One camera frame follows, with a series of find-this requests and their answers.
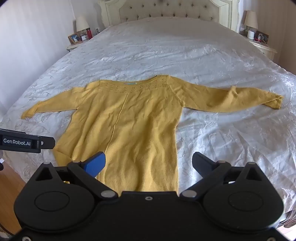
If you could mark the small desk clock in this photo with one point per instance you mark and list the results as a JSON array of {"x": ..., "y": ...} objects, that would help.
[{"x": 84, "y": 36}]

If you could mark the white floral bedspread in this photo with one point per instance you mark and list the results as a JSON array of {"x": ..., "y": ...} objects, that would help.
[{"x": 161, "y": 51}]

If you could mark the wooden photo frame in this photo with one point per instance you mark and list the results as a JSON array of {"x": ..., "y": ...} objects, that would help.
[{"x": 74, "y": 38}]

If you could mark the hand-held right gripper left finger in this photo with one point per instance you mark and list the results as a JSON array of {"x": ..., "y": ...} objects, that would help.
[{"x": 96, "y": 164}]

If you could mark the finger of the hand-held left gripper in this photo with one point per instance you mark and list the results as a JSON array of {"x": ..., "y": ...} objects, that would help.
[{"x": 48, "y": 142}]

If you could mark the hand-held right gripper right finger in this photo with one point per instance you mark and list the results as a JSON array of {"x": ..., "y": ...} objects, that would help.
[{"x": 200, "y": 162}]

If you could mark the yellow knit sweater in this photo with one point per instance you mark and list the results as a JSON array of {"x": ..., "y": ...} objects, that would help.
[{"x": 136, "y": 129}]

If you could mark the beige table lamp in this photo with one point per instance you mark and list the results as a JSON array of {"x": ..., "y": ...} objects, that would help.
[
  {"x": 82, "y": 23},
  {"x": 251, "y": 19}
]

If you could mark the cream nightstand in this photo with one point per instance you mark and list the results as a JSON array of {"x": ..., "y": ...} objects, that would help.
[
  {"x": 77, "y": 45},
  {"x": 266, "y": 48}
]

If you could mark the cream tufted headboard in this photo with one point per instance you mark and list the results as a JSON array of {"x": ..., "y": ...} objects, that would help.
[{"x": 168, "y": 9}]

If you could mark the dark photo frame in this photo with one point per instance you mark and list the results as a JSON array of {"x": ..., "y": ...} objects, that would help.
[{"x": 262, "y": 36}]

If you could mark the white round speaker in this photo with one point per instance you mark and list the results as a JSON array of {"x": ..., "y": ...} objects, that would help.
[{"x": 250, "y": 34}]

